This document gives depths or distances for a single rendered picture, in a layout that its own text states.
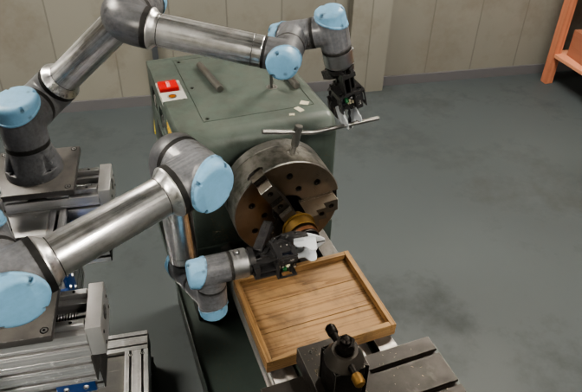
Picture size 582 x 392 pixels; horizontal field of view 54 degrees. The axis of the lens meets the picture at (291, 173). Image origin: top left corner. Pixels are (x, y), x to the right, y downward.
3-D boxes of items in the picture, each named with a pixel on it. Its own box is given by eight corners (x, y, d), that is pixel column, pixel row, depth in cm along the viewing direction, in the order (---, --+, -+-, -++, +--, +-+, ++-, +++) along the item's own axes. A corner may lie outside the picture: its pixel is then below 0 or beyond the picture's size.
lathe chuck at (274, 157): (218, 236, 170) (233, 145, 154) (314, 228, 183) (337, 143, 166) (227, 256, 163) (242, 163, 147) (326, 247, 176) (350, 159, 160)
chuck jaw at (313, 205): (294, 192, 163) (332, 182, 166) (294, 206, 166) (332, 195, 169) (308, 215, 155) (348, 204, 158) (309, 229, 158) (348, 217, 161)
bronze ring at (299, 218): (278, 210, 153) (290, 231, 146) (310, 202, 156) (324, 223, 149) (278, 236, 159) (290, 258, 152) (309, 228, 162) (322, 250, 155)
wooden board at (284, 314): (233, 288, 165) (233, 279, 163) (346, 260, 176) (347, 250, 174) (267, 373, 142) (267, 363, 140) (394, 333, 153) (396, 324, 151)
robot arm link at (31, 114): (-7, 150, 150) (-23, 104, 142) (20, 125, 161) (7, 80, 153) (36, 154, 149) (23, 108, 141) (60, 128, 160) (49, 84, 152)
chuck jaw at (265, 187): (271, 202, 162) (248, 178, 154) (285, 190, 162) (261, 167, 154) (285, 226, 154) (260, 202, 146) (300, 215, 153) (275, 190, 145)
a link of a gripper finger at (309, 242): (331, 251, 147) (297, 259, 144) (322, 236, 151) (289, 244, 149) (332, 242, 145) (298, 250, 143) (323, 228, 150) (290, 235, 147)
